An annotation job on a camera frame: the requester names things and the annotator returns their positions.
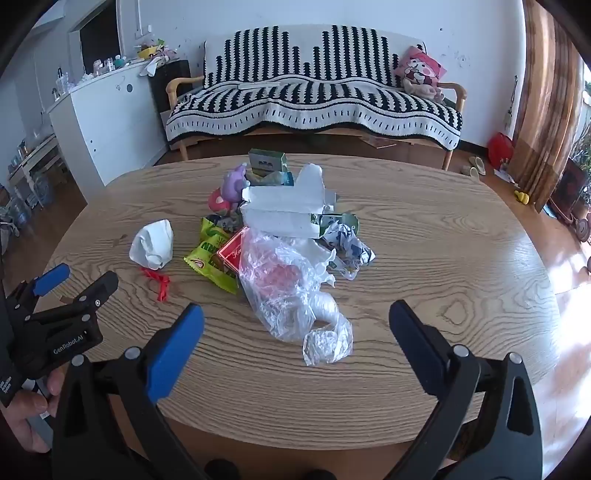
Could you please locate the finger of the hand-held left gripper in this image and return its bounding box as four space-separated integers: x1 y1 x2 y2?
7 264 71 320
28 271 119 325

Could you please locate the black side table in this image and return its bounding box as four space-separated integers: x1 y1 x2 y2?
148 60 192 125

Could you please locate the white cabinet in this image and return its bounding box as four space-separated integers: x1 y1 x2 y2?
47 60 169 188

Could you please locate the pink mushroom toy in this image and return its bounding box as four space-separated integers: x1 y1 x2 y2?
208 188 241 217

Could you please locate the blue white printed paper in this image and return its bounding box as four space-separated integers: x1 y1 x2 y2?
321 222 377 280

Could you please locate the purple toy figure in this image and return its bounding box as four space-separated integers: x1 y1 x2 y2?
224 165 251 204

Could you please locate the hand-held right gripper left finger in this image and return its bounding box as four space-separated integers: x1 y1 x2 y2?
51 304 206 480

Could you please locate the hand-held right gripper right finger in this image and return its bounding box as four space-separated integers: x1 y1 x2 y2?
389 300 543 480

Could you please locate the beige plush toy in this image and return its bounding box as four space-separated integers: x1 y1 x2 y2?
404 78 446 104

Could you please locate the opened white carton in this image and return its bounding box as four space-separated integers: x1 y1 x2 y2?
240 164 360 239

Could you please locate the teal packet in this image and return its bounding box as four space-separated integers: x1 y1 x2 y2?
245 170 295 188

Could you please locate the small green box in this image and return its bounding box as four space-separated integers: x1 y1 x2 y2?
248 148 288 178

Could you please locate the red bag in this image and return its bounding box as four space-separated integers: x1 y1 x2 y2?
487 132 515 169

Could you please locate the group of small bottles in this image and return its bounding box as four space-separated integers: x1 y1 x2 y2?
53 54 129 100

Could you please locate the green yellow snack wrapper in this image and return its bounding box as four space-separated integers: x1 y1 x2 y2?
184 217 241 295

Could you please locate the striped black white sofa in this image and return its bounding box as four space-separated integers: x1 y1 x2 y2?
165 25 463 151

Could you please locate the wooden frame sofa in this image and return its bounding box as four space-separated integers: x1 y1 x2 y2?
166 74 467 172

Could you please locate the red ribbon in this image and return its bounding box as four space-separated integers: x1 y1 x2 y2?
141 268 171 302

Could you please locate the dark red cabinet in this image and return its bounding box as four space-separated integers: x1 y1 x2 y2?
549 159 591 217

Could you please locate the clear plastic bag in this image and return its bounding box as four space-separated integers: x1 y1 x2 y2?
238 228 354 367

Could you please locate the person's left hand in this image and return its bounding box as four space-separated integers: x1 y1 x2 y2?
0 367 68 455

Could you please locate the pink printed cushion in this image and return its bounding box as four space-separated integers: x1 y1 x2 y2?
392 45 448 90

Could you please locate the small red box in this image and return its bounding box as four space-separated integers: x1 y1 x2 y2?
217 228 247 271

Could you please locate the dark doorway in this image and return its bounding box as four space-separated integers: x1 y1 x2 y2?
78 2 122 63

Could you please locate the brown curtain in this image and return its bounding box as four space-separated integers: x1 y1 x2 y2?
508 0 586 214

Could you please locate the white low table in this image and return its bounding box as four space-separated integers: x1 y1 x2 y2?
7 135 63 208

